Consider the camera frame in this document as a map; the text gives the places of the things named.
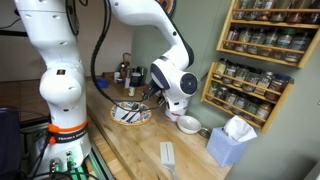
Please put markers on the metal fork on plate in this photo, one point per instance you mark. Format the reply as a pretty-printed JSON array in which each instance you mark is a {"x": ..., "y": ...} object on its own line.
[{"x": 139, "y": 111}]

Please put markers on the small metal dish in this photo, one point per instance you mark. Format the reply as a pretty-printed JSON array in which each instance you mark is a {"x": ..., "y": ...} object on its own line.
[{"x": 205, "y": 132}]

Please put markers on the white spatula on table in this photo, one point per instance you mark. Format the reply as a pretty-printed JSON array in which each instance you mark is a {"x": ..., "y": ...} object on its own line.
[{"x": 168, "y": 158}]

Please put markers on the wooden spice tray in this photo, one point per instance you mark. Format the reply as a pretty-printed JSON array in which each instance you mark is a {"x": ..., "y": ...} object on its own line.
[{"x": 118, "y": 88}]

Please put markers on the tall steel pepper grinder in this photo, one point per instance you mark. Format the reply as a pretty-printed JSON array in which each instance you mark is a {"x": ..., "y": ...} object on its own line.
[{"x": 127, "y": 79}]

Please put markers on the white utensil cup orange pattern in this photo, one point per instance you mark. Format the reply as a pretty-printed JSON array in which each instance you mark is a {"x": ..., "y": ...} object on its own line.
[{"x": 173, "y": 115}]

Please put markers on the wooden wall spice rack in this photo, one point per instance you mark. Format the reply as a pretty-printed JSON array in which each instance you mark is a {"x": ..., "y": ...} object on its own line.
[{"x": 300, "y": 111}]

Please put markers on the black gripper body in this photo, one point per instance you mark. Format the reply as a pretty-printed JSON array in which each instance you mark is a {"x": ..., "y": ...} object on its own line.
[{"x": 150, "y": 90}]

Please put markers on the decorative wall plate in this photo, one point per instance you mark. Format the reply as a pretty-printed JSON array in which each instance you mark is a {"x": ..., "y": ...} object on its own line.
[{"x": 168, "y": 6}]

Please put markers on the white small bowl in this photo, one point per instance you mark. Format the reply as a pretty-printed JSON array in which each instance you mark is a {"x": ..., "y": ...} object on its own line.
[{"x": 188, "y": 124}]

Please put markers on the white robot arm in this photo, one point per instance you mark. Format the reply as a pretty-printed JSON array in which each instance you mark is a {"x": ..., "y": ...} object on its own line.
[{"x": 52, "y": 29}]

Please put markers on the blue tissue box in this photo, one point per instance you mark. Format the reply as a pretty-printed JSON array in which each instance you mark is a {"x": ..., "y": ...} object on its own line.
[{"x": 226, "y": 144}]

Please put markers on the blue plastic cup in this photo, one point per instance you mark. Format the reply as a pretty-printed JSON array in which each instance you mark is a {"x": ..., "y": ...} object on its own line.
[{"x": 102, "y": 83}]

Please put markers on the colourful patterned plate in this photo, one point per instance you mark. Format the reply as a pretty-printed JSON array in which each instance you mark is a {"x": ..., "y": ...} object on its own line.
[{"x": 121, "y": 108}]

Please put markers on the metal spoon on plate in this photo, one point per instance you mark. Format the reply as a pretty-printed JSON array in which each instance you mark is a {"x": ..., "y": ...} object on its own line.
[{"x": 134, "y": 107}]

